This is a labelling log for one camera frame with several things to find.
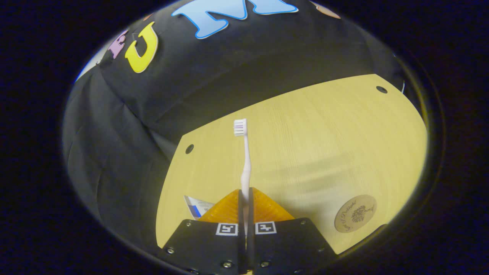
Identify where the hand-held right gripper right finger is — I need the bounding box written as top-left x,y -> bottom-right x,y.
246,187 -> 340,275

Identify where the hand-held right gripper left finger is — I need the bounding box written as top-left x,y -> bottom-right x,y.
157,189 -> 245,275

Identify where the white and blue toothpaste tube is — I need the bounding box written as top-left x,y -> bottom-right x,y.
184,195 -> 215,221

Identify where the round cork coaster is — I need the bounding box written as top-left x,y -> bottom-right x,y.
334,194 -> 378,233

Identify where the white toothbrush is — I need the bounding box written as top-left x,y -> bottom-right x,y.
233,118 -> 253,240

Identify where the black backdrop cloth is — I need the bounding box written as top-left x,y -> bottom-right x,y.
63,0 -> 411,245

